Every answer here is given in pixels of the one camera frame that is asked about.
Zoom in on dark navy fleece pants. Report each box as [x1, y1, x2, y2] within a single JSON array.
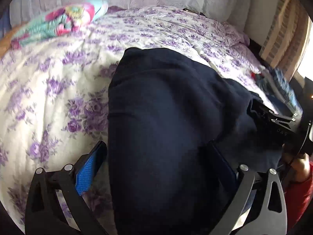
[[108, 48, 281, 234]]

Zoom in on person's right hand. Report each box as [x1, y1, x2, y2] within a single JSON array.
[[282, 144, 311, 183]]

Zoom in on blue denim jeans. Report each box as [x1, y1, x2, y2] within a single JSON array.
[[254, 65, 303, 118]]

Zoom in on red jacket right sleeve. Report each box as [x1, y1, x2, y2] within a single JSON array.
[[285, 161, 312, 232]]

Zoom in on beige checked curtain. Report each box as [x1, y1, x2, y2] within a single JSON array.
[[259, 0, 311, 81]]

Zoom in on purple floral bed quilt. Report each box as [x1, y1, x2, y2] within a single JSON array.
[[1, 6, 273, 229]]

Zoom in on brown satin pillow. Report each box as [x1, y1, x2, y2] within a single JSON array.
[[0, 24, 24, 58]]

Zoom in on folded colourful floral blanket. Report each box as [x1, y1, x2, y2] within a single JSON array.
[[11, 0, 108, 49]]

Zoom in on black cable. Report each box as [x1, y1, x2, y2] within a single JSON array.
[[275, 155, 298, 173]]

